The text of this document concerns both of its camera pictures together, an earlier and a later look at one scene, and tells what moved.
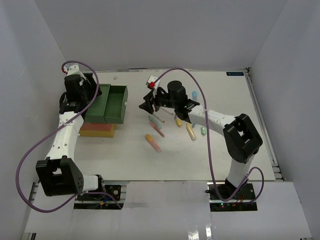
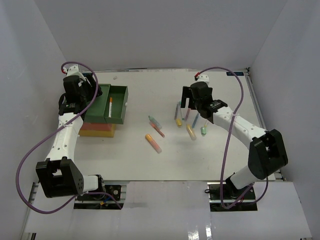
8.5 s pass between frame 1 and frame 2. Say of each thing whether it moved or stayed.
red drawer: stayed
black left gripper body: stayed
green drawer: stayed
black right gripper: moved
